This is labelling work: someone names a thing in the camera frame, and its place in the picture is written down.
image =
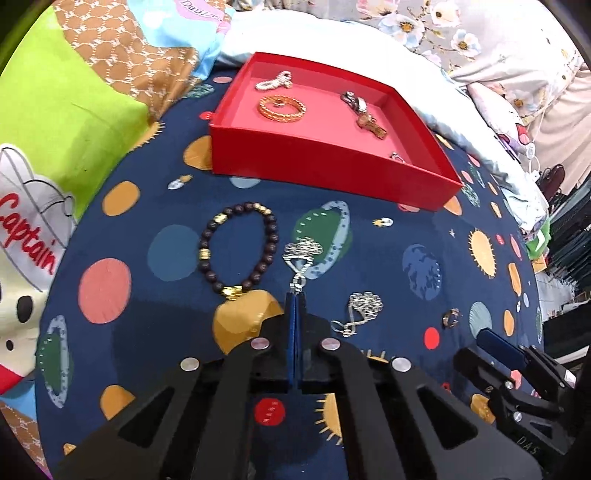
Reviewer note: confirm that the navy planet print blanket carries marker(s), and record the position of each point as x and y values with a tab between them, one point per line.
152	194

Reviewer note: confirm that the red cardboard box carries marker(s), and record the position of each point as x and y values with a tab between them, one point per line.
323	161

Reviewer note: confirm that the silver wristwatch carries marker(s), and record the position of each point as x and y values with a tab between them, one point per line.
353	99

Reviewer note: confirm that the brown bag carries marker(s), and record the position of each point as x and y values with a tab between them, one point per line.
551	180

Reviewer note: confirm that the dark shelving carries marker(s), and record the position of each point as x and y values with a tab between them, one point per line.
570	258

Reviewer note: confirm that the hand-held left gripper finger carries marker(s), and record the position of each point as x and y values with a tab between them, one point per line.
290	346
299	346

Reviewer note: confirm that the green cloth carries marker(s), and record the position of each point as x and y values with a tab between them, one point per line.
538	240

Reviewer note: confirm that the light blue blanket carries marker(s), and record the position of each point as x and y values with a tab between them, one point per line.
323	41

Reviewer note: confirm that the pink cartoon pillow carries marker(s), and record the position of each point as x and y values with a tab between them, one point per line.
494	110

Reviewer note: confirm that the gold wristwatch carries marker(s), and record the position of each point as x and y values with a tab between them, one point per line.
371	127

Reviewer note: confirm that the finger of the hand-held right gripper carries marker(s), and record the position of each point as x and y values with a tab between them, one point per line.
480	367
498	344

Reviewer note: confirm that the colourful cartoon monkey quilt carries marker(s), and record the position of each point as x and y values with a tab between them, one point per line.
69	115

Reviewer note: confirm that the grey floral fabric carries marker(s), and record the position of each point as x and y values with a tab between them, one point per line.
485	55

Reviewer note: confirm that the gold bangle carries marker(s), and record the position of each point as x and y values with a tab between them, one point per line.
268	113

